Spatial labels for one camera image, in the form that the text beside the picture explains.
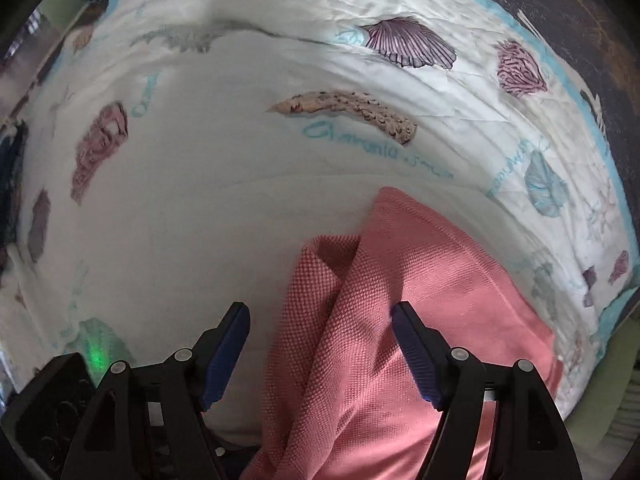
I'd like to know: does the dark patterned blanket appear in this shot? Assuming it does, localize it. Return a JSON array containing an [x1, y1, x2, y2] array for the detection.
[[424, 0, 640, 172]]

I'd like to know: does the white seashell print quilt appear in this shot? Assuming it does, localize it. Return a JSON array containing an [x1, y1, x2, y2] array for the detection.
[[1, 0, 639, 443]]

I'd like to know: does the pink knit garment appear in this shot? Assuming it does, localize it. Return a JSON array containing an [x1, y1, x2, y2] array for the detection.
[[244, 188, 563, 479]]

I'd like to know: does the green pillow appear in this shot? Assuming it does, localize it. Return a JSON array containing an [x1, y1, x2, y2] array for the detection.
[[565, 320, 639, 450]]

